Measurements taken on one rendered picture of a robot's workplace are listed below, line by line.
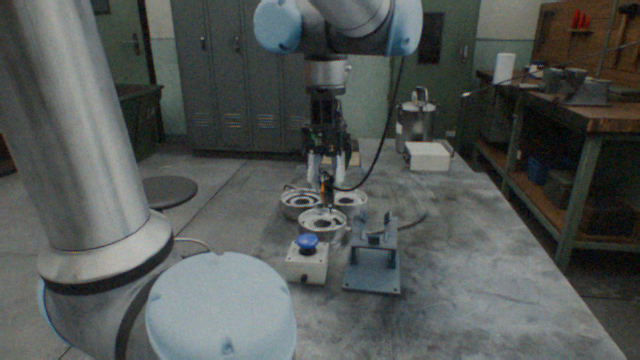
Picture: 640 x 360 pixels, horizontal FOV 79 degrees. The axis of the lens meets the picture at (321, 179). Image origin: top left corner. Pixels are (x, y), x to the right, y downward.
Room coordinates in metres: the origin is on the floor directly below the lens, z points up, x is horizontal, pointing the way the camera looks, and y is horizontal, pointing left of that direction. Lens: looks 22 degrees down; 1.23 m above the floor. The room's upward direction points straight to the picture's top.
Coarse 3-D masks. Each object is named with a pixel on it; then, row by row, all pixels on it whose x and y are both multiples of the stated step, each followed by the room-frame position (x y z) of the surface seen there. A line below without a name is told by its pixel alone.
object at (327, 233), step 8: (304, 216) 0.78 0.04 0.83; (312, 216) 0.79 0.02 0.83; (328, 216) 0.79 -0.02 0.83; (336, 216) 0.78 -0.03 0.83; (344, 216) 0.76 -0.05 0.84; (304, 224) 0.76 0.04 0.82; (312, 224) 0.75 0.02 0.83; (320, 224) 0.77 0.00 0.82; (328, 224) 0.77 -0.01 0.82; (344, 224) 0.73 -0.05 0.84; (304, 232) 0.71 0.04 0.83; (312, 232) 0.70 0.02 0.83; (320, 232) 0.70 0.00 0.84; (328, 232) 0.70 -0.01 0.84; (336, 232) 0.71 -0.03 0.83; (344, 232) 0.73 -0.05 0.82; (320, 240) 0.70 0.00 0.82; (328, 240) 0.70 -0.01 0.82; (336, 240) 0.72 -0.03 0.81
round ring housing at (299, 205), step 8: (288, 192) 0.90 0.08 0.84; (296, 192) 0.91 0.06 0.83; (304, 192) 0.91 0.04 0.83; (312, 192) 0.91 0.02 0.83; (280, 200) 0.85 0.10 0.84; (296, 200) 0.88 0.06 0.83; (304, 200) 0.88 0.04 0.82; (312, 200) 0.87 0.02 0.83; (320, 200) 0.87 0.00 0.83; (280, 208) 0.85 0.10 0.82; (288, 208) 0.82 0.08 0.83; (296, 208) 0.81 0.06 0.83; (304, 208) 0.81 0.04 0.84; (312, 208) 0.82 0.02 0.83; (320, 208) 0.84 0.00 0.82; (288, 216) 0.83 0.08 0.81; (296, 216) 0.82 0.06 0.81
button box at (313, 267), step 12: (300, 252) 0.60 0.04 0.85; (312, 252) 0.60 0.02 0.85; (324, 252) 0.61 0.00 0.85; (288, 264) 0.58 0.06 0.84; (300, 264) 0.58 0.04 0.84; (312, 264) 0.58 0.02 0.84; (324, 264) 0.58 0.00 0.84; (288, 276) 0.58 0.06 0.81; (300, 276) 0.58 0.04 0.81; (312, 276) 0.58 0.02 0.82; (324, 276) 0.57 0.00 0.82
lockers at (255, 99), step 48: (192, 0) 3.67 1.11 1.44; (240, 0) 3.61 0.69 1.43; (192, 48) 3.67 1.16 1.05; (240, 48) 3.61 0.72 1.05; (192, 96) 3.68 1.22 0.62; (240, 96) 3.62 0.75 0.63; (288, 96) 3.55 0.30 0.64; (192, 144) 3.69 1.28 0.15; (240, 144) 3.62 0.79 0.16; (288, 144) 3.56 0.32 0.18
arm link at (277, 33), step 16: (272, 0) 0.56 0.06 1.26; (288, 0) 0.56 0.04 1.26; (304, 0) 0.57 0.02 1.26; (256, 16) 0.57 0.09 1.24; (272, 16) 0.56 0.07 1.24; (288, 16) 0.54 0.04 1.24; (304, 16) 0.56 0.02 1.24; (320, 16) 0.54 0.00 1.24; (256, 32) 0.57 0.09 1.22; (272, 32) 0.56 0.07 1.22; (288, 32) 0.54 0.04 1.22; (304, 32) 0.55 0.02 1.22; (320, 32) 0.54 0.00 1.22; (272, 48) 0.56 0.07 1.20; (288, 48) 0.55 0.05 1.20; (304, 48) 0.57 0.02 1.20; (320, 48) 0.56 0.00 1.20
